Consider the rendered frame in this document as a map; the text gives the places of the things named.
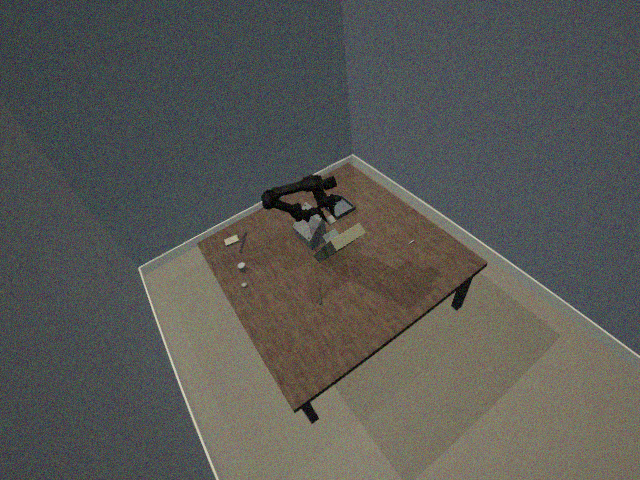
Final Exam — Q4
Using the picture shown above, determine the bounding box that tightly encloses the beige service panel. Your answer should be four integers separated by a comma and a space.
313, 223, 366, 263

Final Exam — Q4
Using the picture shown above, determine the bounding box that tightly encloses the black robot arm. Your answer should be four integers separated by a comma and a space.
261, 175, 337, 222

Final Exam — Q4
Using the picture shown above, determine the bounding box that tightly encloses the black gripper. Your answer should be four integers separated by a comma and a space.
307, 191, 342, 222

